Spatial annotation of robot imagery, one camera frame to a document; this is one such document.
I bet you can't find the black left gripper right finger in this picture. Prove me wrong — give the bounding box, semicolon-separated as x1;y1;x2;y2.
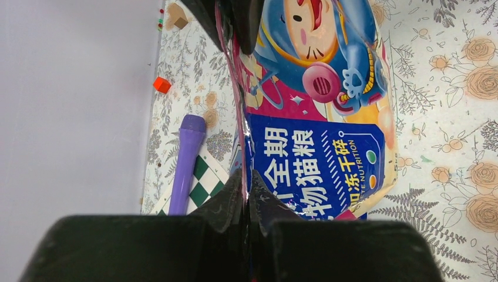
248;171;442;281

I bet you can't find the cat food bag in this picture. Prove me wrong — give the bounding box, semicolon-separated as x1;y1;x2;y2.
214;0;398;282

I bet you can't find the green white checkered board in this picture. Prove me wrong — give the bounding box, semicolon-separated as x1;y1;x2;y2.
141;147;231;215

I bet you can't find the floral tablecloth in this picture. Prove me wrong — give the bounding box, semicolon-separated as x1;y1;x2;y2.
147;1;497;281

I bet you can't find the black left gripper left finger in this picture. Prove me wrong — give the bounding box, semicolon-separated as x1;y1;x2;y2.
21;169;246;281

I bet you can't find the small red cube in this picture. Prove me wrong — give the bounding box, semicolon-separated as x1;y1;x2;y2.
153;76;171;94

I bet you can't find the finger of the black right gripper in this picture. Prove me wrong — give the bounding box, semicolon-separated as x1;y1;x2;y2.
181;0;222;51
220;0;265;55

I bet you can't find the brown wooden block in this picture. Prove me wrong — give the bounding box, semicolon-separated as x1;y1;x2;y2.
165;3;189;31

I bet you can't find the purple plastic cylinder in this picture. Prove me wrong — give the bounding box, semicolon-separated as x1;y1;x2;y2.
168;114;206;216

